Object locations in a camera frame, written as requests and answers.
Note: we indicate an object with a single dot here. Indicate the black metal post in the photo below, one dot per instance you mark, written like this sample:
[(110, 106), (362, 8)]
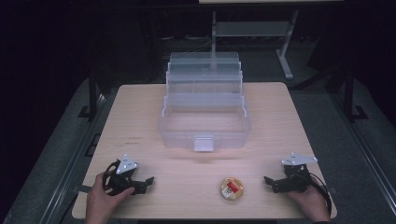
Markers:
[(350, 96), (92, 93)]

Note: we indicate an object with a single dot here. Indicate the round gold tin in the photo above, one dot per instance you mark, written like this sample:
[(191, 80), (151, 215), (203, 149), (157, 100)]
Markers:
[(232, 188)]

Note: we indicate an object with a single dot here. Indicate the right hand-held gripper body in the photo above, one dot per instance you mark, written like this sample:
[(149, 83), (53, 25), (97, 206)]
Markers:
[(294, 177)]

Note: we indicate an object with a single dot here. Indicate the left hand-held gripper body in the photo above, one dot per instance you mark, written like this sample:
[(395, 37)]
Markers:
[(120, 180)]

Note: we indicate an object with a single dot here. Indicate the grey metal stand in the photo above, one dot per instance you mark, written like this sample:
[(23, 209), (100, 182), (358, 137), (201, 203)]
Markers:
[(252, 37)]

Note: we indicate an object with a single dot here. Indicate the person's left hand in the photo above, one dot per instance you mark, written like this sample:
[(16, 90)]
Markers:
[(102, 202)]

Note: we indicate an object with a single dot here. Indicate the person's right hand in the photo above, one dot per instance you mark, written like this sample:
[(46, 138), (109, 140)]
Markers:
[(309, 203)]

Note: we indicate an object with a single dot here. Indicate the clear plastic tiered storage box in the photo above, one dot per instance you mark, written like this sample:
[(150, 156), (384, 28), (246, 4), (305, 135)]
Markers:
[(204, 105)]

